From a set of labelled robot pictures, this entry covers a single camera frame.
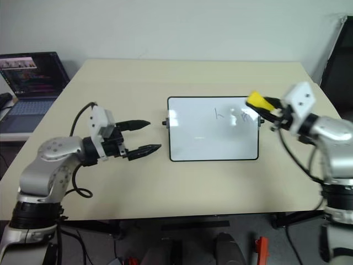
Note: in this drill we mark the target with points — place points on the red clamp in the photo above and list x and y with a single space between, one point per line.
262 249

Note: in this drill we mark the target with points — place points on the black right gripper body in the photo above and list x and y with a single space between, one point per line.
284 118

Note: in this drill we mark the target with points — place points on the open blue laptop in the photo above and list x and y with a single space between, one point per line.
27 82

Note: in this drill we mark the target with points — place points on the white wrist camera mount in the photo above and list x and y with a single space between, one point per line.
96 118
300 96

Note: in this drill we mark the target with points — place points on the small black device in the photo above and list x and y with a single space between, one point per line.
5 100

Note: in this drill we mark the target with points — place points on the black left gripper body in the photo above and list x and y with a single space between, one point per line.
113 146

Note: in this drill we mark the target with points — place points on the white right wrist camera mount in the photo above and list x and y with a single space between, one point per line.
300 96

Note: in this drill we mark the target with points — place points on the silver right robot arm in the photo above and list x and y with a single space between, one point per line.
331 132

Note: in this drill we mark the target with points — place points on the black-framed whiteboard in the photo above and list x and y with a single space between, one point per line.
209 138

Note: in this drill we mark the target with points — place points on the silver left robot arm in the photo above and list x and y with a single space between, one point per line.
41 171

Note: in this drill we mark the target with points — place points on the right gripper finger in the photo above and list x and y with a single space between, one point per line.
275 104
266 115

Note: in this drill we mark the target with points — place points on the black table frame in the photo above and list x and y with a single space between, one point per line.
298 218

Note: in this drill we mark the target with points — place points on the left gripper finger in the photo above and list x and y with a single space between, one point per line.
143 150
135 125

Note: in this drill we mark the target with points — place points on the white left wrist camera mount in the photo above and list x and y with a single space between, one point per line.
96 118

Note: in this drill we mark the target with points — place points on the black panel with silver frame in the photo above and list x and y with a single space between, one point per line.
342 55

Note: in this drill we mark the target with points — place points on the dark rounded shape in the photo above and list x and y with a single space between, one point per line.
230 249

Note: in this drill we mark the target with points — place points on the small red object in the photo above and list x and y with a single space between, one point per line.
132 260

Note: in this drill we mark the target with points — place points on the yellow eraser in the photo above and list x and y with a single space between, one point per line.
257 100

